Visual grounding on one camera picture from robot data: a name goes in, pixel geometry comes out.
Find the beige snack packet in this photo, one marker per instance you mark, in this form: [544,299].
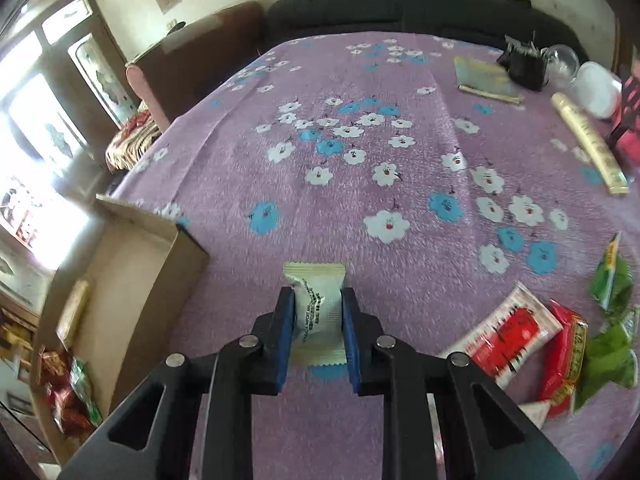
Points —
[73,312]

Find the large green snack packet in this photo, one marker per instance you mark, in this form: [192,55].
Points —
[607,355]

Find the long yellow packet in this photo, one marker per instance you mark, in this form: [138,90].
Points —
[587,140]

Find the black holder with tools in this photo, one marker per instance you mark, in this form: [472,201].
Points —
[525,67]

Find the wooden glass door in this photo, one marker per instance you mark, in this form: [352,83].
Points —
[75,75]

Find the red yellow snack packet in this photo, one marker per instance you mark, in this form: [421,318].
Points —
[564,360]

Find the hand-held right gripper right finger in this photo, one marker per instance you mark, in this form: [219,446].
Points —
[350,346]

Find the green striped snack packet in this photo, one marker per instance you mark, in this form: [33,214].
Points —
[84,387]

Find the small white snack packet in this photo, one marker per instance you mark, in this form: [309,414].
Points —
[536,412]

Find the red patterned quilt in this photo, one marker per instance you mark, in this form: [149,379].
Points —
[131,140]

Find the cardboard box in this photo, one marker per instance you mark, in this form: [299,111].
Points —
[134,280]

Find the red snack packet pile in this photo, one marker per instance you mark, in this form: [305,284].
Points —
[64,400]

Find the clear glass bowl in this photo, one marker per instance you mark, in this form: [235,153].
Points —
[562,62]

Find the white plastic bowl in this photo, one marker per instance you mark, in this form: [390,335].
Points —
[595,89]

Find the pink black box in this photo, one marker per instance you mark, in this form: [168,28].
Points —
[629,120]

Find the purple floral blanket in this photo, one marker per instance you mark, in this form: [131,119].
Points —
[380,160]

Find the brown wooden headboard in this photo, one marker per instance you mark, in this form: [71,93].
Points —
[200,55]

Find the green booklet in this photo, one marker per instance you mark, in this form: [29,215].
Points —
[482,77]

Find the white green snack packet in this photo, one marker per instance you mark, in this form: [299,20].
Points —
[313,304]

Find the small green snack packet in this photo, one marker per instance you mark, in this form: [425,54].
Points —
[612,280]

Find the dark sofa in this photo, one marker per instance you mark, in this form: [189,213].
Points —
[400,10]

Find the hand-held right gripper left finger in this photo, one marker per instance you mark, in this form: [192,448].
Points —
[285,341]

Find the red white snack packet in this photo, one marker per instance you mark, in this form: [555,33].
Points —
[505,335]

